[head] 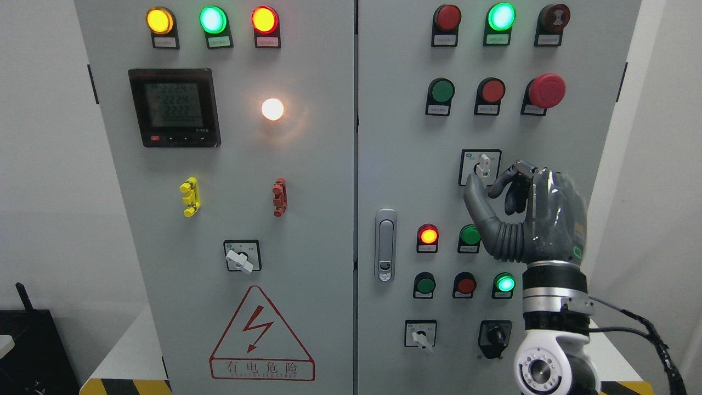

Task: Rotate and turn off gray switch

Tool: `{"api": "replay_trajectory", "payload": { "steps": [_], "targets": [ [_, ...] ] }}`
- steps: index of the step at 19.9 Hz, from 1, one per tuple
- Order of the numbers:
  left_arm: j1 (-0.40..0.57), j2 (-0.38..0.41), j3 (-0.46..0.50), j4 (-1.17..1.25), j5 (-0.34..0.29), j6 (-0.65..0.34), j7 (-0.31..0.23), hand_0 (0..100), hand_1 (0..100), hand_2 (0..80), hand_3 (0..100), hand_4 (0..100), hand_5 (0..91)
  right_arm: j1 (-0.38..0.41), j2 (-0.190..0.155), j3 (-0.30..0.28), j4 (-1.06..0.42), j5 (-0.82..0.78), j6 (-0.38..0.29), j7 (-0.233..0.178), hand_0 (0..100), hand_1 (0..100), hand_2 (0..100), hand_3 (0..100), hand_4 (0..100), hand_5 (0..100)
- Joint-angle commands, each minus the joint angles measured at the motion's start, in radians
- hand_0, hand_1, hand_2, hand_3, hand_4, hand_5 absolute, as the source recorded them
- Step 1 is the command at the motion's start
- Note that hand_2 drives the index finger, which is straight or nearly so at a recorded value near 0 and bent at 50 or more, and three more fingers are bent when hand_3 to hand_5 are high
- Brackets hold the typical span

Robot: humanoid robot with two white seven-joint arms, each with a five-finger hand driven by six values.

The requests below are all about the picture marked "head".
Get gray robotic hand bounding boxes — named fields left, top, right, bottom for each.
left=463, top=160, right=587, bottom=265

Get lower lit green button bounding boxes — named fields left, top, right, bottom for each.
left=491, top=272, right=516, bottom=300

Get middle green indicator light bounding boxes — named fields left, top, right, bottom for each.
left=458, top=224, right=481, bottom=253

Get green indicator light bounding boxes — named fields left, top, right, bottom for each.
left=458, top=224, right=481, bottom=253
left=199, top=5, right=233, bottom=49

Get lower red push button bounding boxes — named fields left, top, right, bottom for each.
left=452, top=272, right=477, bottom=298

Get lit red indicator light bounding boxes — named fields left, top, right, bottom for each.
left=416, top=223, right=439, bottom=253

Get red emergency stop button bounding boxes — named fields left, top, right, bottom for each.
left=520, top=73, right=567, bottom=116

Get lower green push button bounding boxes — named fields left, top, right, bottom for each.
left=412, top=272, right=436, bottom=298

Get second row red push button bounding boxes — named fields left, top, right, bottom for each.
left=474, top=77, right=506, bottom=116

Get second row green push button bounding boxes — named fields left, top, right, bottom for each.
left=424, top=77, right=455, bottom=117

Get dark red buzzer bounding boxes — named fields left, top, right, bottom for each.
left=534, top=3, right=571, bottom=47

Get top right green lit indicator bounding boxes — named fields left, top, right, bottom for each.
left=482, top=2, right=516, bottom=47

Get top right red indicator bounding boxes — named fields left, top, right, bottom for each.
left=431, top=3, right=462, bottom=48

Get gray electrical control cabinet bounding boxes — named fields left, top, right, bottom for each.
left=75, top=1, right=641, bottom=394

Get red door clip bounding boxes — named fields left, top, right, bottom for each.
left=271, top=177, right=288, bottom=218

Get white glowing indicator light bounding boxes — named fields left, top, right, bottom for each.
left=261, top=98, right=285, bottom=122

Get red triangle warning sticker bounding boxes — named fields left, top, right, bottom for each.
left=209, top=285, right=315, bottom=381

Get top left red indicator light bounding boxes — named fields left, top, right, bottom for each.
left=251, top=5, right=281, bottom=48

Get yellow door clip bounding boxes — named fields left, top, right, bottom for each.
left=179, top=177, right=201, bottom=218

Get black digital power meter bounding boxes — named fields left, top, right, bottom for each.
left=128, top=68, right=221, bottom=148

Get top left green indicator light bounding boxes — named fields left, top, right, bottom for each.
left=199, top=5, right=233, bottom=49

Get yellow indicator light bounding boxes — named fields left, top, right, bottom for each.
left=145, top=7, right=180, bottom=49

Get black box with antenna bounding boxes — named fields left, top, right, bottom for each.
left=1, top=283, right=80, bottom=394

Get black key switch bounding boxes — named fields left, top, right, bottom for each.
left=477, top=320, right=512, bottom=358

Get silver door handle lock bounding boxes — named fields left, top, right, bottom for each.
left=373, top=209, right=397, bottom=283

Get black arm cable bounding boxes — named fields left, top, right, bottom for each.
left=587, top=296, right=687, bottom=395

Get left door gray rotary switch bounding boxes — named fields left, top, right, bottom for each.
left=223, top=239, right=262, bottom=274

